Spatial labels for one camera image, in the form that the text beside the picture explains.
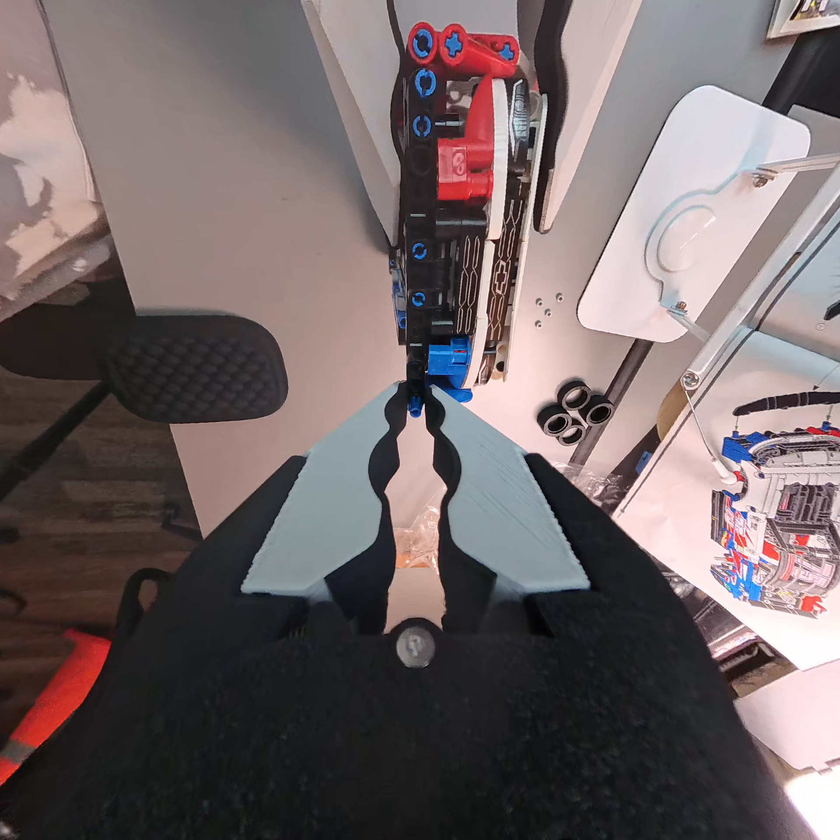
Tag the toy brick race car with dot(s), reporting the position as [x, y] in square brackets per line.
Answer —
[446, 262]

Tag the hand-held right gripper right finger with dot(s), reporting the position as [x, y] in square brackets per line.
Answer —
[512, 525]

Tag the white instruction booklet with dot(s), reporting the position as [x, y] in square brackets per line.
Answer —
[669, 525]

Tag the crumpled clear plastic bag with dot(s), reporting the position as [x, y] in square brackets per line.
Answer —
[594, 489]

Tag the black toy car box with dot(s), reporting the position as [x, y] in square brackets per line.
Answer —
[715, 623]

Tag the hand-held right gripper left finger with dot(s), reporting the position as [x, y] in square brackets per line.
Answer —
[315, 525]

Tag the person's torso in bleached hoodie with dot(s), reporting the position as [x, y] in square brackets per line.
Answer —
[39, 197]

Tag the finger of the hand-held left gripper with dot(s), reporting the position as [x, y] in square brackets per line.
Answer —
[348, 65]
[590, 65]

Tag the black and blue brick piece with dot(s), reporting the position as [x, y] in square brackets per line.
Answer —
[415, 394]

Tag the black mesh office chair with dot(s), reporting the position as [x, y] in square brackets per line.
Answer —
[197, 374]

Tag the small black rubber tyre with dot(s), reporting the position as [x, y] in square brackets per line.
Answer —
[573, 396]
[554, 422]
[599, 412]
[573, 434]

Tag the light grey desk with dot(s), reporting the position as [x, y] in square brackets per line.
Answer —
[229, 164]

